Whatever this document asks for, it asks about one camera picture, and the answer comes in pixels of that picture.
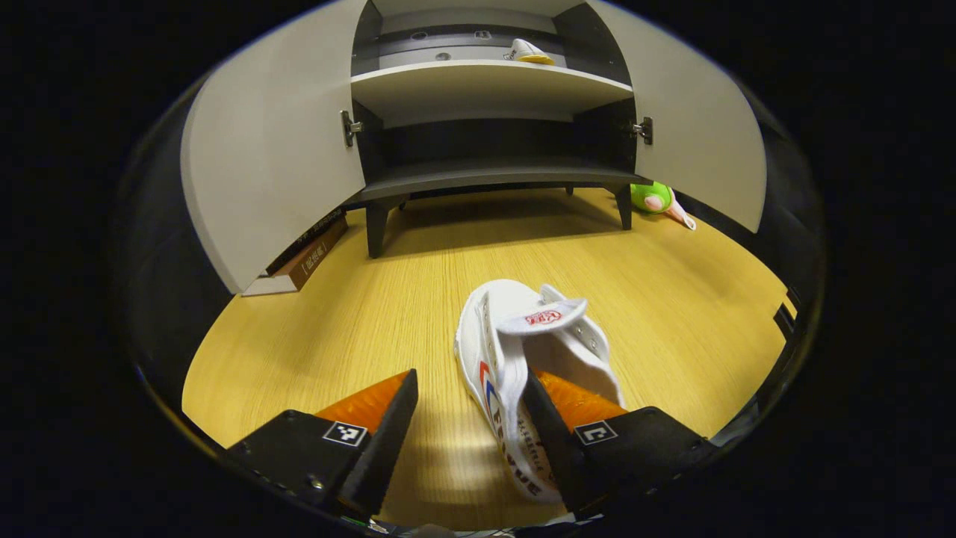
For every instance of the brown book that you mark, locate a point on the brown book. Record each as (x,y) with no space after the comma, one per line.
(317,261)

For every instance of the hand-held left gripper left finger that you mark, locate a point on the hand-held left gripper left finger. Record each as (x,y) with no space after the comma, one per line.
(381,448)

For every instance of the grey shoe cabinet door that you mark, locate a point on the grey shoe cabinet door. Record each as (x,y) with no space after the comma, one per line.
(276,149)
(694,127)

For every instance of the green plush toy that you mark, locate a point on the green plush toy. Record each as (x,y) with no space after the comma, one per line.
(646,196)

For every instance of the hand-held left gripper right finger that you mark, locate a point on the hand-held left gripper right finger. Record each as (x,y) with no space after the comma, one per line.
(564,456)

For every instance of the white canvas shoe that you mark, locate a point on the white canvas shoe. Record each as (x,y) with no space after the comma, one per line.
(508,351)
(526,52)

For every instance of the grey shoe cabinet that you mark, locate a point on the grey shoe cabinet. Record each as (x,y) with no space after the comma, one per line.
(485,86)

